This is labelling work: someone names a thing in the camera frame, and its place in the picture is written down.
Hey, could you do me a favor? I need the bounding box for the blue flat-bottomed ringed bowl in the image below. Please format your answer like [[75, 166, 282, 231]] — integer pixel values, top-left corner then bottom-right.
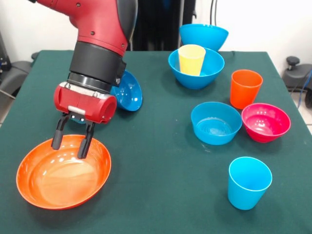
[[191, 101, 243, 145]]

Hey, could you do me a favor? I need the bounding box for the dark blue plastic bowl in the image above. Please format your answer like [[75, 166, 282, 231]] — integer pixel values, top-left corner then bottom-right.
[[110, 70, 143, 112]]

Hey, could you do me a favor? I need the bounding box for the large blue plastic bowl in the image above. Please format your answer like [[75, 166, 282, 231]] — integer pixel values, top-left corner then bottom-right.
[[179, 23, 230, 52], [168, 47, 226, 90]]

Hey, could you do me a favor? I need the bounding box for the large orange plastic bowl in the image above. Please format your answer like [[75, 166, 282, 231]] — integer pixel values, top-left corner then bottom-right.
[[16, 134, 112, 210]]

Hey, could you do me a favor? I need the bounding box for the light blue plastic cup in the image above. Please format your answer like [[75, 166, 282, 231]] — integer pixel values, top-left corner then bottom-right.
[[227, 156, 273, 211]]

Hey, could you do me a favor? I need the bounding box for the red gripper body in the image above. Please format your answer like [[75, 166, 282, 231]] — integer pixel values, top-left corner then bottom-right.
[[53, 82, 118, 125]]

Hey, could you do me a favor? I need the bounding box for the small cyan plastic bowl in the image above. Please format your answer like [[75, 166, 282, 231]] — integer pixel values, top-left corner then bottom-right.
[[69, 114, 86, 124]]

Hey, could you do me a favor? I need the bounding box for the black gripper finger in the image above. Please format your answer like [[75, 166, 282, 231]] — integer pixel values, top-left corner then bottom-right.
[[51, 113, 71, 151], [77, 121, 97, 160]]

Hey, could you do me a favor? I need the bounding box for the dark green tablecloth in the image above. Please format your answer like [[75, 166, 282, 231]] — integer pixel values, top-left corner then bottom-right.
[[0, 50, 312, 234]]

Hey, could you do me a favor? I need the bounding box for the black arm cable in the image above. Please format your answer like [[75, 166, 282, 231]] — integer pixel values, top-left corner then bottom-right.
[[210, 0, 220, 27]]

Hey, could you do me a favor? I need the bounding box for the orange plastic cup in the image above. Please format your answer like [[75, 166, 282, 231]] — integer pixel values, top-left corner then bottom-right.
[[230, 69, 264, 110]]

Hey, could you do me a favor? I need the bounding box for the yellow plastic cup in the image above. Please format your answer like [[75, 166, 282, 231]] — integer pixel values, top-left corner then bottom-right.
[[177, 44, 207, 77]]

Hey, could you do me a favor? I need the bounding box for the black equipment base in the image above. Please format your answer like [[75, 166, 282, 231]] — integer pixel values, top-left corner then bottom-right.
[[0, 31, 33, 98], [282, 56, 312, 92]]

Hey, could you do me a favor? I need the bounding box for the pink plastic bowl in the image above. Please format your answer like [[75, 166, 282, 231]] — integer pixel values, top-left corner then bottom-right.
[[241, 103, 292, 143]]

